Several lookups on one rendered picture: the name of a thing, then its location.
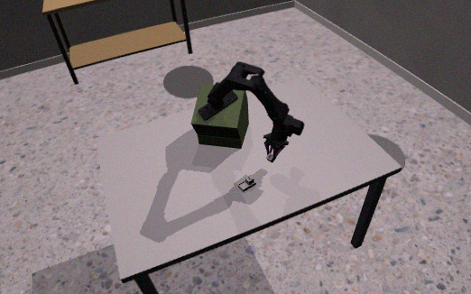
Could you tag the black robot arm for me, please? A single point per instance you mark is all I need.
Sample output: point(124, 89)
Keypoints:
point(276, 109)

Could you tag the white cube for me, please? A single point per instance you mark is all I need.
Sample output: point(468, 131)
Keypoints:
point(269, 157)
point(249, 180)

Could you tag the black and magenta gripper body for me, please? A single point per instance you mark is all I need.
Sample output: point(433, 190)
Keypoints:
point(275, 139)

